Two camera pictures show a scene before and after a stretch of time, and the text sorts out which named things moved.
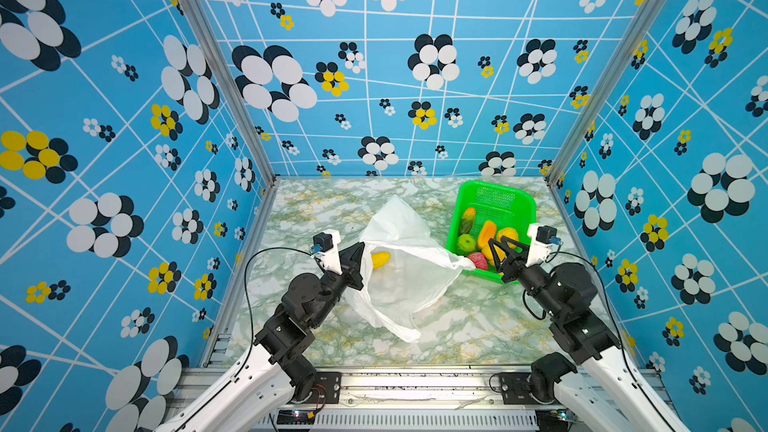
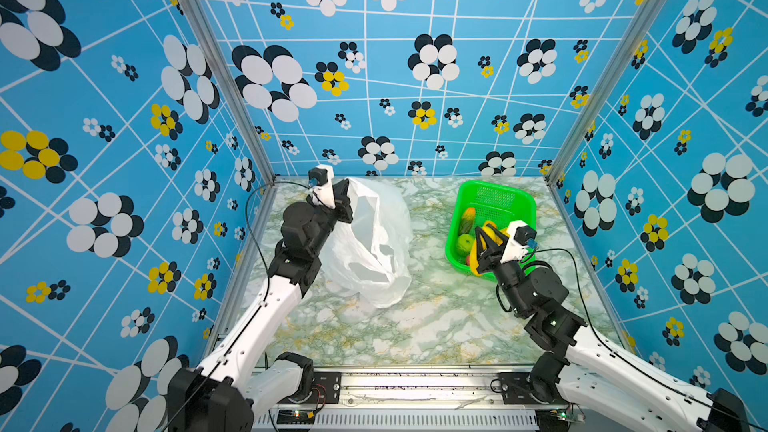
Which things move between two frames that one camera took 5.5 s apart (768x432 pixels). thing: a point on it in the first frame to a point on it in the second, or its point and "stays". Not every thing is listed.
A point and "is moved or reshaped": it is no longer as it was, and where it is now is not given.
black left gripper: x=351 y=264 to x=340 y=209
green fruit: x=467 y=242 stays
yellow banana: x=380 y=259 to x=483 y=246
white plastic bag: x=406 y=271 is moved or reshaped
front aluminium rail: x=418 y=401 stays
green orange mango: x=467 y=221 stays
